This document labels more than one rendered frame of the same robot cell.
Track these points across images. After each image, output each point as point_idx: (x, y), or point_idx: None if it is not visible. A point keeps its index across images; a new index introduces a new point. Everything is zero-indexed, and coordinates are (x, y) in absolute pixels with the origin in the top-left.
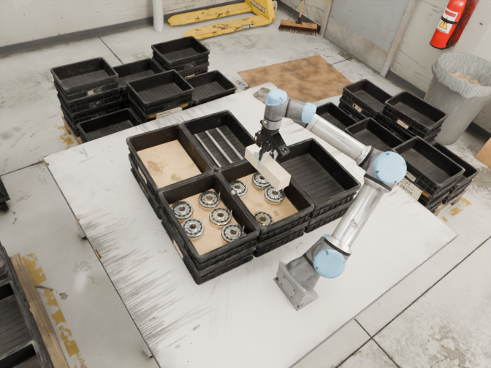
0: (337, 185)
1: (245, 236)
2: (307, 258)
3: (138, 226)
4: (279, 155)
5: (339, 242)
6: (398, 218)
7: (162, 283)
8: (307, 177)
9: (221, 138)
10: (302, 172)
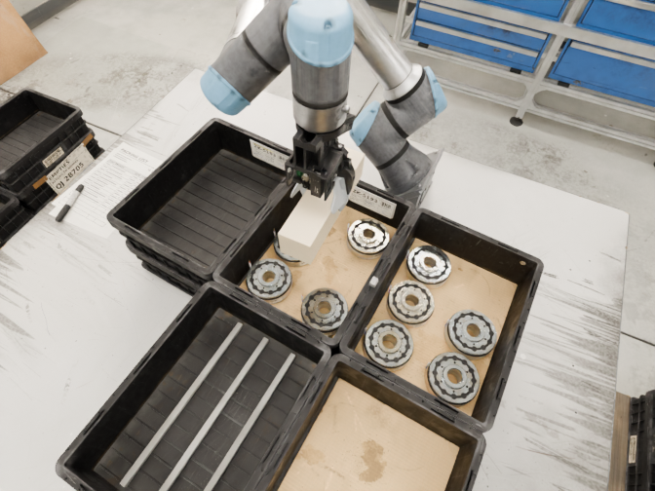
0: (202, 173)
1: (445, 221)
2: (403, 150)
3: (491, 488)
4: (352, 127)
5: (413, 67)
6: (201, 122)
7: (542, 357)
8: (209, 218)
9: (161, 445)
10: (198, 231)
